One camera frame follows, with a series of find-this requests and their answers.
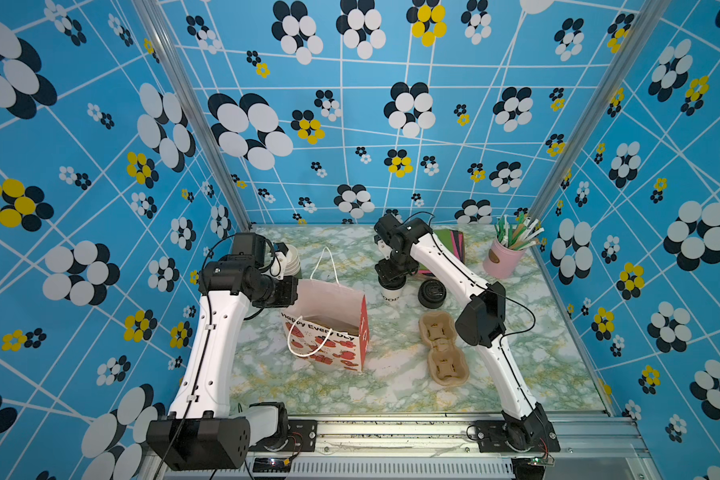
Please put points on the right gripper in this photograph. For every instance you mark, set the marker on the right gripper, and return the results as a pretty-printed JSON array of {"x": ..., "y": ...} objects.
[{"x": 383, "y": 270}]

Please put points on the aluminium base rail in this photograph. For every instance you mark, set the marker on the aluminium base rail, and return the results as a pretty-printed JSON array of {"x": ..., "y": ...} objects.
[{"x": 447, "y": 446}]

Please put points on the black cup lid stack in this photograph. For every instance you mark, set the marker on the black cup lid stack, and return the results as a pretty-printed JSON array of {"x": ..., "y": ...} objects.
[{"x": 432, "y": 294}]

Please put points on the white paper cup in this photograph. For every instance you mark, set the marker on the white paper cup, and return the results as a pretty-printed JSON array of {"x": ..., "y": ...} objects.
[{"x": 391, "y": 295}]

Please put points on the pink straw holder cup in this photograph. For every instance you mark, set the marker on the pink straw holder cup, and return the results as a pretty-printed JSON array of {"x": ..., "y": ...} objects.
[{"x": 501, "y": 261}]

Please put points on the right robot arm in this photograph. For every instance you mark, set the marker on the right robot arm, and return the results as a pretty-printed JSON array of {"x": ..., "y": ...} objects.
[{"x": 481, "y": 324}]

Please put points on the brown pulp cup carrier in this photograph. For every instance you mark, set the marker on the brown pulp cup carrier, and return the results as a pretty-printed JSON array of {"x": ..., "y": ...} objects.
[{"x": 446, "y": 361}]

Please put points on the red white paper bag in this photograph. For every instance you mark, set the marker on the red white paper bag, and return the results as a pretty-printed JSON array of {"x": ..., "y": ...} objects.
[{"x": 328, "y": 324}]

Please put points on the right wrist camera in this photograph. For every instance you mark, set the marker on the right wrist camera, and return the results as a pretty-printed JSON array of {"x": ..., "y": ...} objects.
[{"x": 385, "y": 249}]

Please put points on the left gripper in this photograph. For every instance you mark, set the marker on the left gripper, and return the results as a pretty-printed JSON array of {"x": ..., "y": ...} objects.
[{"x": 288, "y": 295}]

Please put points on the colourful napkin stack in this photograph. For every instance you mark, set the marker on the colourful napkin stack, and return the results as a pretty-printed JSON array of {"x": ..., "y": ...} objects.
[{"x": 453, "y": 241}]

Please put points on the green paper cup stack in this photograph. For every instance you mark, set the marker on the green paper cup stack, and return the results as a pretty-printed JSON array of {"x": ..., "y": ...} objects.
[{"x": 293, "y": 267}]

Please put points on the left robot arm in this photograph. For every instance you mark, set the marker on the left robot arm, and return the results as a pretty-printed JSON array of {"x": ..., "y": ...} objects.
[{"x": 202, "y": 429}]

